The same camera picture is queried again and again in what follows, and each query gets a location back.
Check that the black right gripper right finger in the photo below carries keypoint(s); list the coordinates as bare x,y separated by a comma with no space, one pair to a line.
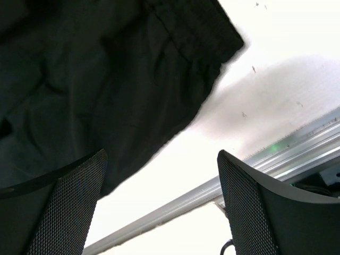
268,216

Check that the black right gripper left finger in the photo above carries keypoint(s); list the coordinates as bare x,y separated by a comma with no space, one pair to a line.
51,214

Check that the black trousers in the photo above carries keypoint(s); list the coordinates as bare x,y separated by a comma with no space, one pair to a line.
123,76

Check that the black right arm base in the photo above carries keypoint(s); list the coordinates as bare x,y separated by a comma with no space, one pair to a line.
322,179

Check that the silver front aluminium rail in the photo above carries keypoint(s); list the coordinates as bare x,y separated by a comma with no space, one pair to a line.
208,192

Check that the silver aluminium rail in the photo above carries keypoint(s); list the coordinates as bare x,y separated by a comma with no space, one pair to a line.
208,192
304,149

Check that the silver right aluminium rail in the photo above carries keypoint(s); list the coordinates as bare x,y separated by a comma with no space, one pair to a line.
304,149

